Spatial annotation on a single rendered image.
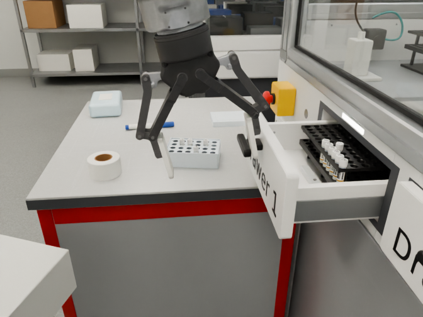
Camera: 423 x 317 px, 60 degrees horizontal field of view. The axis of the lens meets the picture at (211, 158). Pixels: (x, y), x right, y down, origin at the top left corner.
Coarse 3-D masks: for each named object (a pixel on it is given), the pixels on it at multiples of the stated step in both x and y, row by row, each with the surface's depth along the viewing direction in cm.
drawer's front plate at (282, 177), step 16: (272, 144) 56; (256, 160) 66; (272, 160) 55; (288, 160) 51; (256, 176) 67; (272, 176) 55; (288, 176) 48; (272, 192) 56; (288, 192) 49; (288, 208) 50; (288, 224) 51
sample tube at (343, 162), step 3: (339, 159) 55; (342, 159) 55; (345, 159) 55; (339, 162) 55; (342, 162) 55; (345, 162) 55; (339, 165) 55; (342, 165) 55; (345, 165) 55; (342, 168) 55; (345, 168) 55; (339, 174) 56; (342, 174) 56; (339, 177) 56; (342, 177) 56; (339, 180) 56; (342, 180) 56
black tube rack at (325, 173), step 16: (320, 128) 69; (336, 128) 70; (304, 144) 70; (320, 144) 63; (352, 144) 63; (352, 160) 57; (368, 160) 58; (352, 176) 59; (368, 176) 59; (384, 176) 59
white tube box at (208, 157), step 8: (168, 144) 87; (176, 144) 88; (184, 144) 88; (192, 144) 88; (200, 144) 88; (208, 144) 88; (216, 144) 88; (176, 152) 83; (184, 152) 84; (192, 152) 84; (200, 152) 84; (208, 152) 84; (216, 152) 84; (176, 160) 84; (184, 160) 84; (192, 160) 83; (200, 160) 83; (208, 160) 83; (216, 160) 83; (208, 168) 84; (216, 168) 84
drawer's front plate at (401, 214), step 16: (400, 192) 46; (416, 192) 44; (400, 208) 46; (416, 208) 43; (400, 224) 46; (416, 224) 43; (384, 240) 50; (400, 240) 46; (416, 240) 43; (400, 272) 47; (416, 272) 44; (416, 288) 44
